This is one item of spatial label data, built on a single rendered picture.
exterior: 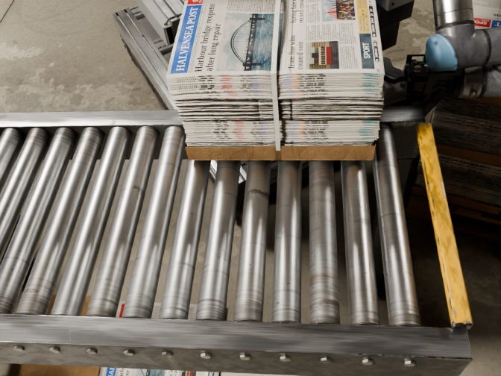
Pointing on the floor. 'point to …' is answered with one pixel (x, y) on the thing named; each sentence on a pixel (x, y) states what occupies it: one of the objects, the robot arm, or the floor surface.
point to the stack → (487, 177)
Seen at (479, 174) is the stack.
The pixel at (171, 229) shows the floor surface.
